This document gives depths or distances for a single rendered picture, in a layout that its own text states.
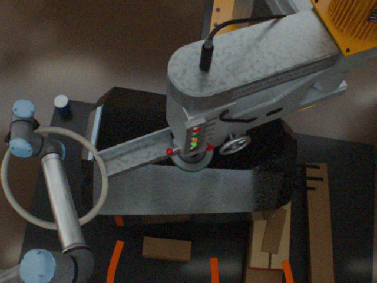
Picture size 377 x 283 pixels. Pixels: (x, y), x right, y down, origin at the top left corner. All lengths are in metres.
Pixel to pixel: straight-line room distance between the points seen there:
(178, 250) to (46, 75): 1.66
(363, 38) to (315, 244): 1.70
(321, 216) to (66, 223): 2.02
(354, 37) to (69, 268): 1.33
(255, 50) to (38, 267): 1.05
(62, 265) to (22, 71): 2.47
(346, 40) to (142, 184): 1.29
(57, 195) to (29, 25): 2.45
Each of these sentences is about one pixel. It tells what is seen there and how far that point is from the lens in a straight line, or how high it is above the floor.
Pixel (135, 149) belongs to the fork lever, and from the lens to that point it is 2.20.
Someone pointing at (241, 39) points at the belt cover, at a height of 1.67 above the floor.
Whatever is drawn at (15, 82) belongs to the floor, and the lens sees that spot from 3.74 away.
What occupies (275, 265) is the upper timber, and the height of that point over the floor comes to 0.21.
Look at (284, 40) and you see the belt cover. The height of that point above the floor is 1.67.
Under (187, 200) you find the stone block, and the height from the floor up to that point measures 0.67.
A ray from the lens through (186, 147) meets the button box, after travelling 1.95.
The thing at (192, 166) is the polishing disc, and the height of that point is 0.86.
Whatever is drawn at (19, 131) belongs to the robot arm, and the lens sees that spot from 1.84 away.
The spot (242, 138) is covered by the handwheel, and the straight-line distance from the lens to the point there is 2.04.
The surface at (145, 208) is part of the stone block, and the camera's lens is 2.57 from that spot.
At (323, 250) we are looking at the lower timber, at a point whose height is 0.09.
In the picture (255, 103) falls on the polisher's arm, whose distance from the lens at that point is 1.98.
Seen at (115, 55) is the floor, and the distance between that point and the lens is 3.69.
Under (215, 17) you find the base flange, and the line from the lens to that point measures 2.93.
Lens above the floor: 3.12
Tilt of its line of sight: 68 degrees down
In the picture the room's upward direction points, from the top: 8 degrees clockwise
